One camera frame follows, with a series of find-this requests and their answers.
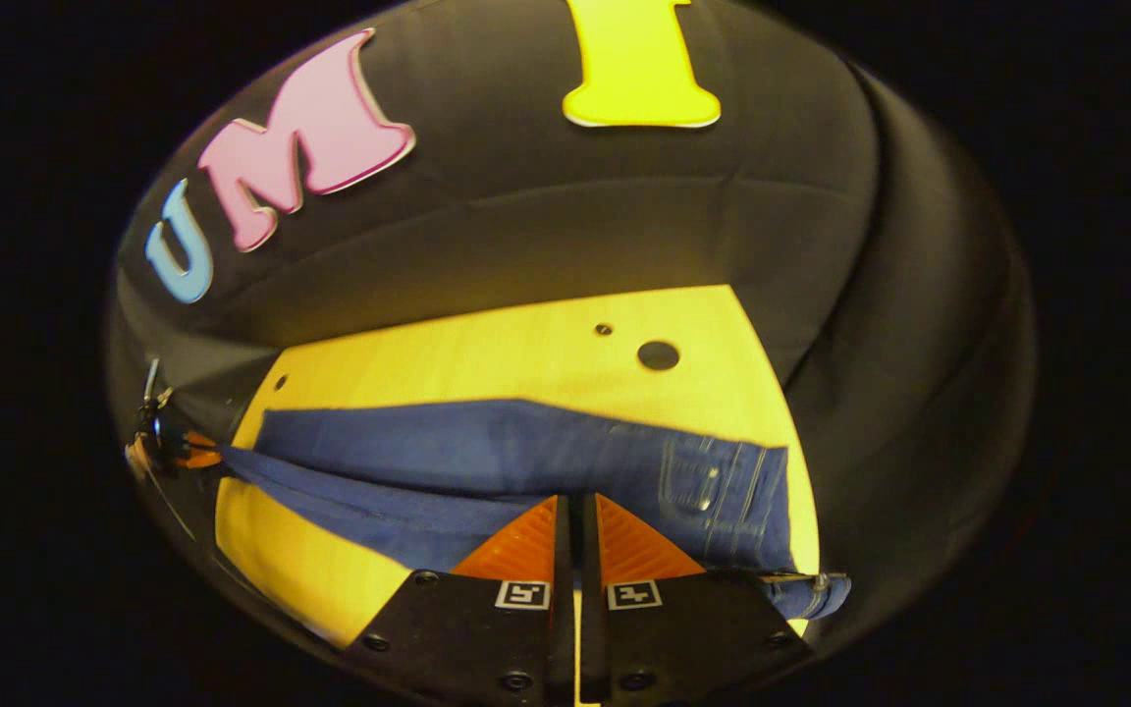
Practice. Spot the blue denim jeans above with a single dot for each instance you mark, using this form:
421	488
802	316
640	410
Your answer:
487	452

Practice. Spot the black backdrop cloth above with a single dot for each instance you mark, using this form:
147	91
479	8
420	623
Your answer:
526	216

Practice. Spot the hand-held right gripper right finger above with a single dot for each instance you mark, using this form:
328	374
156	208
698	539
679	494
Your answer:
588	589

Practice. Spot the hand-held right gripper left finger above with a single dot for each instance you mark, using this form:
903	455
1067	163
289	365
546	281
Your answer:
563	565

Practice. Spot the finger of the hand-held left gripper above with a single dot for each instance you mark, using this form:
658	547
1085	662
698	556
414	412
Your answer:
200	452

